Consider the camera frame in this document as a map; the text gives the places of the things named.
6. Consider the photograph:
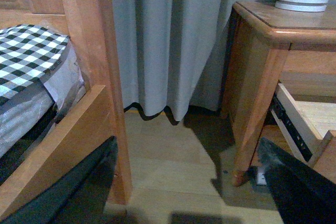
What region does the grey curtain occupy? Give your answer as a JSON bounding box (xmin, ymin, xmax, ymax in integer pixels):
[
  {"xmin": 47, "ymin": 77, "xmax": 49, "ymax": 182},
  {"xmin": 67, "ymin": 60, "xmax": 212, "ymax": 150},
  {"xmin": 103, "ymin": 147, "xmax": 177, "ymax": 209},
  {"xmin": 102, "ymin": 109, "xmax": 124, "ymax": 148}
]
[{"xmin": 112, "ymin": 0, "xmax": 275, "ymax": 121}]

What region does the white floor power socket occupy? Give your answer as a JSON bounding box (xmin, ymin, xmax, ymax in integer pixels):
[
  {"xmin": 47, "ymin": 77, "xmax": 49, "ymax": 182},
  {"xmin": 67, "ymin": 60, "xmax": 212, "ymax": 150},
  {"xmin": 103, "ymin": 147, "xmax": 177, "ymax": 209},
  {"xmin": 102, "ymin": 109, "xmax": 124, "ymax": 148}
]
[{"xmin": 255, "ymin": 167, "xmax": 267, "ymax": 186}]

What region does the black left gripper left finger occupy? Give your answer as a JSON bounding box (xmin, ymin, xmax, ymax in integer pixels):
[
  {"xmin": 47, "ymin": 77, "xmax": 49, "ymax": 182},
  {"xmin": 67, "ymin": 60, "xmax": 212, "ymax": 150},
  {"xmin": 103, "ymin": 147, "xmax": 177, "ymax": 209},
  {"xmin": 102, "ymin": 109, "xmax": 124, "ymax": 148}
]
[{"xmin": 1, "ymin": 136, "xmax": 118, "ymax": 223}]

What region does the plastic wrapped mattress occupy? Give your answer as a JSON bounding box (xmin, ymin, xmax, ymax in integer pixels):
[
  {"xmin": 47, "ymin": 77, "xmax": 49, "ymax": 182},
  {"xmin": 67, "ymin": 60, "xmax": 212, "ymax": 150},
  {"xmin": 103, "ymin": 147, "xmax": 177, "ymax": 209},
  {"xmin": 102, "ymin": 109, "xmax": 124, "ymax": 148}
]
[{"xmin": 1, "ymin": 42, "xmax": 86, "ymax": 156}]

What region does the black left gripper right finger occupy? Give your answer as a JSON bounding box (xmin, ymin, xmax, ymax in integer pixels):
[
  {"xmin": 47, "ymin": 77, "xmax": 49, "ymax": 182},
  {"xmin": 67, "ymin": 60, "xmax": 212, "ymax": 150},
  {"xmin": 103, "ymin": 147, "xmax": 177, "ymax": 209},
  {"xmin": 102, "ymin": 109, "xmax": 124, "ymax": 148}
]
[{"xmin": 258, "ymin": 137, "xmax": 335, "ymax": 223}]

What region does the black white checkered sheet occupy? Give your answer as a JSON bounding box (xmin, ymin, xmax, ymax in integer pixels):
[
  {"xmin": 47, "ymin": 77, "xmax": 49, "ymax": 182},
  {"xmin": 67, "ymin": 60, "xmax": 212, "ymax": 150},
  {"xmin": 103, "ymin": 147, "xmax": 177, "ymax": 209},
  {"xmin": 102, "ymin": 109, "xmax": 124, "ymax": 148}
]
[{"xmin": 1, "ymin": 24, "xmax": 70, "ymax": 105}]

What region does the wooden bed frame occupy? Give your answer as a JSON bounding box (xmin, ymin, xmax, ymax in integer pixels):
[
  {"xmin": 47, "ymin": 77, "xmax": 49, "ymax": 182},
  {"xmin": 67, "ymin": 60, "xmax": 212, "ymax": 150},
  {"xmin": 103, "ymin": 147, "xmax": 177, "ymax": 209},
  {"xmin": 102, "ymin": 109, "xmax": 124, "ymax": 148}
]
[{"xmin": 1, "ymin": 0, "xmax": 132, "ymax": 219}]

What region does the wooden drawer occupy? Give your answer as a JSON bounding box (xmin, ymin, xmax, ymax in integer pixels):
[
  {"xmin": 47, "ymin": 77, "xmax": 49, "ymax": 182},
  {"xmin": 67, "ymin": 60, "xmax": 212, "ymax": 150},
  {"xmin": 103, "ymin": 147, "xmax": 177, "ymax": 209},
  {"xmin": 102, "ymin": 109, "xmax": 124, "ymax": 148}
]
[{"xmin": 270, "ymin": 83, "xmax": 335, "ymax": 182}]

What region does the wooden nightstand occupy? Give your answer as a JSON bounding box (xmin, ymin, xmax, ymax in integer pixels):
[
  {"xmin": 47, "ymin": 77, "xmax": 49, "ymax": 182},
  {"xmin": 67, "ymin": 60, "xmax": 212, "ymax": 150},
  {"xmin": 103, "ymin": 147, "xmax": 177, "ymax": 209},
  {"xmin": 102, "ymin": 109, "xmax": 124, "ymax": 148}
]
[{"xmin": 222, "ymin": 2, "xmax": 335, "ymax": 186}]

